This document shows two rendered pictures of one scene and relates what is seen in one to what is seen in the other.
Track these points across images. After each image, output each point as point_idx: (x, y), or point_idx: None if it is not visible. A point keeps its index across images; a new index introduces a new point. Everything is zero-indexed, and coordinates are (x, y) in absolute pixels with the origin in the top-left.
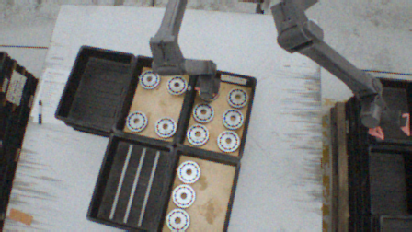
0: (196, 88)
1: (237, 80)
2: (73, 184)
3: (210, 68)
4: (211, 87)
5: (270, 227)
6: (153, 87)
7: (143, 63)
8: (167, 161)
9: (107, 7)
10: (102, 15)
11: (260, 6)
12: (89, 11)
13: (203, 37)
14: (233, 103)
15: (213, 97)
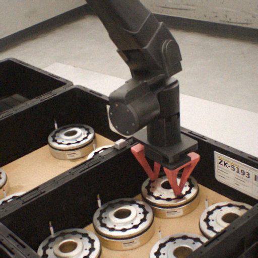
0: (132, 148)
1: (251, 182)
2: None
3: (152, 37)
4: (144, 101)
5: None
6: (65, 146)
7: (82, 110)
8: None
9: (115, 79)
10: (100, 84)
11: None
12: (85, 76)
13: (251, 152)
14: (209, 228)
15: (171, 200)
